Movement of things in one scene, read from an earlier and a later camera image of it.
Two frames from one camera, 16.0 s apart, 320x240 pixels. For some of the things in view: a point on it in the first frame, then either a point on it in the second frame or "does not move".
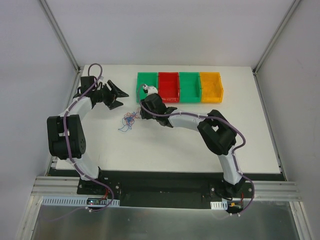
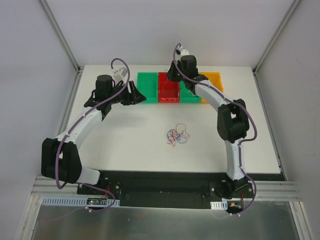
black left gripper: x=110 y=94 to x=130 y=93
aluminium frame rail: x=53 y=185 does not move
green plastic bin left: x=150 y=78 does not move
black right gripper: x=144 y=113 to x=173 y=74
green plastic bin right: x=190 y=87 does not move
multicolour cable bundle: x=128 y=120 to x=179 y=135
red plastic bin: x=168 y=87 does not move
